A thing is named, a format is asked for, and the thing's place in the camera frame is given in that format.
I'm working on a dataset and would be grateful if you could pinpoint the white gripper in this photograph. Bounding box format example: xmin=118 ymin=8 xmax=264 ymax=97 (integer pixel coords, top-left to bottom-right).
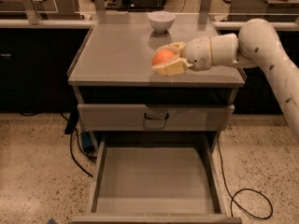
xmin=152 ymin=36 xmax=212 ymax=77

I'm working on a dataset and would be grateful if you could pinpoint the orange fruit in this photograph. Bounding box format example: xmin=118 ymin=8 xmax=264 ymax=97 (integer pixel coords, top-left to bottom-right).
xmin=151 ymin=49 xmax=175 ymax=65

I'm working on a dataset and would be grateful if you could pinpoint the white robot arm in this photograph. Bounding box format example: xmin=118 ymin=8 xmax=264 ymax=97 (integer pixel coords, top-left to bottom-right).
xmin=152 ymin=19 xmax=299 ymax=138

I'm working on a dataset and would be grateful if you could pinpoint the grey metal drawer cabinet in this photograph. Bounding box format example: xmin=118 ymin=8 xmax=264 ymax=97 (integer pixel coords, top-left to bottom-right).
xmin=69 ymin=13 xmax=245 ymax=144

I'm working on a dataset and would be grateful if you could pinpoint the closed grey top drawer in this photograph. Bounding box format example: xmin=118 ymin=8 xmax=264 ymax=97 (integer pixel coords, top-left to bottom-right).
xmin=78 ymin=104 xmax=235 ymax=132

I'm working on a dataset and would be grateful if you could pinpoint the open grey middle drawer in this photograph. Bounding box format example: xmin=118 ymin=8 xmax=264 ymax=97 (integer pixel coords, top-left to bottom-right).
xmin=71 ymin=142 xmax=242 ymax=224

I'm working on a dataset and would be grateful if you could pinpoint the white ceramic bowl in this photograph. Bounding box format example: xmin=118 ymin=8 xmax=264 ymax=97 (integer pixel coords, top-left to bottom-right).
xmin=148 ymin=11 xmax=176 ymax=33

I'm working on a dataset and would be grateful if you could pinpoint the grey background table right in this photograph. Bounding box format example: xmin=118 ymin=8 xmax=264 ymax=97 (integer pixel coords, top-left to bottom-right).
xmin=227 ymin=0 xmax=299 ymax=22

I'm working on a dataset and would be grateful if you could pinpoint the grey background table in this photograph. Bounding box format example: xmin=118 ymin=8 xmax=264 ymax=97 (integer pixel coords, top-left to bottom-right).
xmin=227 ymin=0 xmax=299 ymax=22
xmin=0 ymin=0 xmax=82 ymax=20

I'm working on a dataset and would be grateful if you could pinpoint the blue power adapter box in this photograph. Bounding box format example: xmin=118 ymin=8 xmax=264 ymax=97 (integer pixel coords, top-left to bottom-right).
xmin=80 ymin=132 xmax=94 ymax=153

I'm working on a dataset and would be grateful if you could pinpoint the grey background table left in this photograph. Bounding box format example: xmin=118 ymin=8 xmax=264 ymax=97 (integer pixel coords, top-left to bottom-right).
xmin=0 ymin=0 xmax=82 ymax=20

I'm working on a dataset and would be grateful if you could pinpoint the black cable right floor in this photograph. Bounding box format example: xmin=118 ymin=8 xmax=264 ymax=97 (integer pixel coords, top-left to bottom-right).
xmin=217 ymin=137 xmax=275 ymax=220

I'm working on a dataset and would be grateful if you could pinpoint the black cable floor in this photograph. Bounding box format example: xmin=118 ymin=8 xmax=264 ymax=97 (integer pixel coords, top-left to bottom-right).
xmin=217 ymin=137 xmax=275 ymax=220
xmin=18 ymin=111 xmax=98 ymax=179

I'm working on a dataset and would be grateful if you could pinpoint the black cable left floor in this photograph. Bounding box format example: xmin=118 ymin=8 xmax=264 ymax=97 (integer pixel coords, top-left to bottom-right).
xmin=18 ymin=111 xmax=98 ymax=179

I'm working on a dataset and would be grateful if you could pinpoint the white horizontal rail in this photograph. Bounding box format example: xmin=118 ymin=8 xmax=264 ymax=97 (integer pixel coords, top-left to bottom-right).
xmin=0 ymin=20 xmax=299 ymax=32

